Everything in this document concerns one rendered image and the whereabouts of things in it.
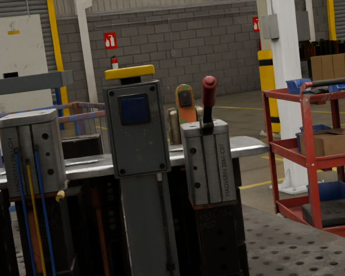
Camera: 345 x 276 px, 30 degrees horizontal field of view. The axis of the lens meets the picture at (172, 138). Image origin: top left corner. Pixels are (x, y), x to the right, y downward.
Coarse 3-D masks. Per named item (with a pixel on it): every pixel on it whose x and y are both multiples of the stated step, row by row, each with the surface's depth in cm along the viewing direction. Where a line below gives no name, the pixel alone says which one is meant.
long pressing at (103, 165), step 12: (180, 144) 122; (240, 144) 113; (252, 144) 111; (264, 144) 108; (96, 156) 121; (108, 156) 119; (180, 156) 106; (240, 156) 106; (0, 168) 121; (72, 168) 110; (84, 168) 106; (96, 168) 105; (108, 168) 105; (0, 180) 105
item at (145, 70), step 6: (138, 66) 77; (144, 66) 77; (150, 66) 77; (108, 72) 77; (114, 72) 77; (120, 72) 77; (126, 72) 77; (132, 72) 77; (138, 72) 77; (144, 72) 77; (150, 72) 77; (108, 78) 77; (114, 78) 77; (120, 78) 77; (126, 78) 79; (132, 78) 78; (138, 78) 79; (120, 84) 80
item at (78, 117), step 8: (64, 104) 431; (72, 104) 432; (80, 104) 423; (88, 104) 406; (96, 104) 390; (104, 104) 377; (8, 112) 416; (16, 112) 418; (80, 112) 433; (96, 112) 319; (104, 112) 321; (64, 120) 313; (72, 120) 315; (80, 120) 433; (80, 128) 434; (0, 152) 301; (104, 152) 397; (0, 160) 301
